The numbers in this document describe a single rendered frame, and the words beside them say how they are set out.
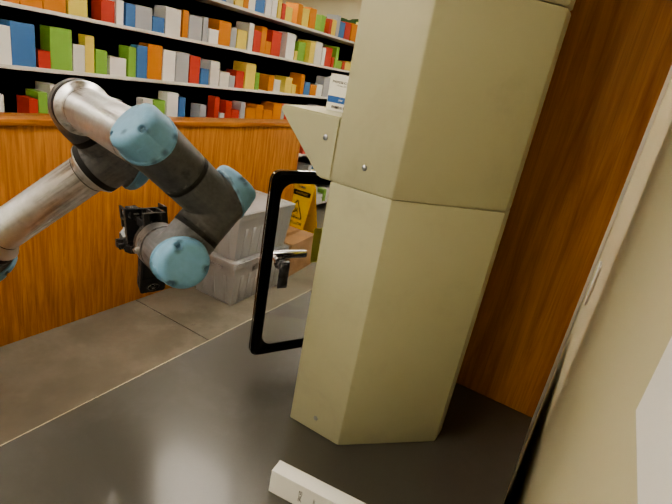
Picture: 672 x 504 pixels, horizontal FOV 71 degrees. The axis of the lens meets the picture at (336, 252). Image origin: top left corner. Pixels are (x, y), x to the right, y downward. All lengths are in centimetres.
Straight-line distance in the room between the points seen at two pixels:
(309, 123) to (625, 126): 57
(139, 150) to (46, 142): 207
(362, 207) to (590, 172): 47
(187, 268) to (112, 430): 36
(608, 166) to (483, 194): 31
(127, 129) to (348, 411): 58
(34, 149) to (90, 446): 195
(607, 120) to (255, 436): 86
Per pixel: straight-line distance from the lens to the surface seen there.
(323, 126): 77
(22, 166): 268
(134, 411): 98
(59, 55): 329
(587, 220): 103
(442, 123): 72
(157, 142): 65
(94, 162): 106
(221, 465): 88
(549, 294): 107
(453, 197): 76
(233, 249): 313
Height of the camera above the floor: 157
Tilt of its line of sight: 20 degrees down
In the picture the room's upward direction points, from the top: 11 degrees clockwise
